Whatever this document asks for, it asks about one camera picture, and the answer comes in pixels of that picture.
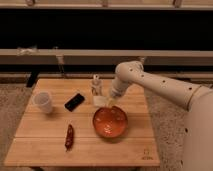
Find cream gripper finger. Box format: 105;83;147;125
106;97;115;108

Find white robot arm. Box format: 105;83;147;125
109;61;213;171

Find orange ceramic bowl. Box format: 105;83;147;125
93;106;128;138

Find small clear bottle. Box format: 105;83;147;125
91;74;102;96

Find black rectangular device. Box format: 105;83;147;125
65;93;85;112

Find dried red chili pepper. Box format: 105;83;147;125
65;124;74;151

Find white plastic cup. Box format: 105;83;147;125
33;92;53;114

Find wooden table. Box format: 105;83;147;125
4;79;160;167

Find grey metal rail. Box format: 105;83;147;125
0;48;213;65

